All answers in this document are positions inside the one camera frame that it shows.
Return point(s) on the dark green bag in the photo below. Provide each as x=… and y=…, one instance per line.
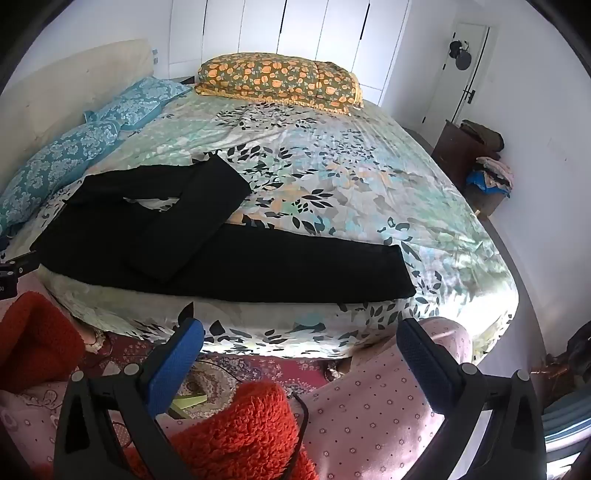
x=485, y=134

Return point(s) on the dark brown bag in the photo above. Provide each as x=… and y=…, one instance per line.
x=572, y=355

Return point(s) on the pile of folded clothes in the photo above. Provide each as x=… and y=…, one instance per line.
x=494, y=173

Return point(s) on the cream padded headboard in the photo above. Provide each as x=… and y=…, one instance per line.
x=69, y=87

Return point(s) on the blue floral pillow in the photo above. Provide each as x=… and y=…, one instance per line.
x=51, y=166
x=138, y=104

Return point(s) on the dark brown cabinet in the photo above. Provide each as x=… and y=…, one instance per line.
x=455, y=147

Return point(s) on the light blue striped cloth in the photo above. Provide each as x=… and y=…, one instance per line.
x=565, y=420

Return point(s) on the white wardrobe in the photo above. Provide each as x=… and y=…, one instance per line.
x=300, y=32

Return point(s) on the yellow-green plastic item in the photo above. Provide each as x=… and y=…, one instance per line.
x=189, y=400

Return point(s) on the pink dotted pajama pants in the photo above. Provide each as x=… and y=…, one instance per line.
x=369, y=406

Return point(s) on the black pants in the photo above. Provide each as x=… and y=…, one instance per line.
x=277, y=263

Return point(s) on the black hanging hat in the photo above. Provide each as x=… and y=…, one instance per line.
x=462, y=59

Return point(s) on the white door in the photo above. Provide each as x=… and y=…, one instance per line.
x=455, y=97

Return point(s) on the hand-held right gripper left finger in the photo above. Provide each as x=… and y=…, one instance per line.
x=178, y=364

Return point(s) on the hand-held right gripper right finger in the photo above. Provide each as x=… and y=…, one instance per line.
x=425, y=364

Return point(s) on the orange floral folded quilt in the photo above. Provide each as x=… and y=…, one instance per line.
x=277, y=78

